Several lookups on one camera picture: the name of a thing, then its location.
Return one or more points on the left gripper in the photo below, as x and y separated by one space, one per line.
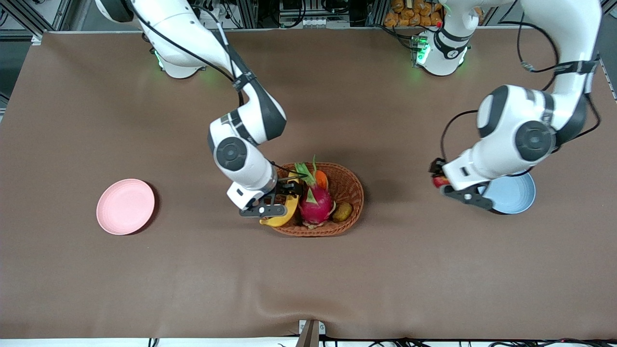
437 168

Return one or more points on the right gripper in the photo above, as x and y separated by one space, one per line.
285 187

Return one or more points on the red apple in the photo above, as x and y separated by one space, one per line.
440 182

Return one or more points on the yellow banana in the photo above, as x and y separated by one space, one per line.
284 217

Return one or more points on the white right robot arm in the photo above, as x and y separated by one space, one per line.
183 29

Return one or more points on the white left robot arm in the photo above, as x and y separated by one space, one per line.
573 29

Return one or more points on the pink dragon fruit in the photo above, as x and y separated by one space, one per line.
315 205

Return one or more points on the small orange fruit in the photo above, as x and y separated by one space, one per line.
321 180

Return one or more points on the brown kiwi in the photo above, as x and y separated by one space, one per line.
342 212

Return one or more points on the brown wicker basket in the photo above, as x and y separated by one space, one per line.
349 193

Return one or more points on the blue round plate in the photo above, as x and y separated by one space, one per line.
516 197

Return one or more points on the bag of orange items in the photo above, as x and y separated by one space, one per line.
409 14

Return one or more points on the pink round plate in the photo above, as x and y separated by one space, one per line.
125 206

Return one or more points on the grey electronics box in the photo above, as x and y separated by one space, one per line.
313 21

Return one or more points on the metal mounting bracket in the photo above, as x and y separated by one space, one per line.
311 337

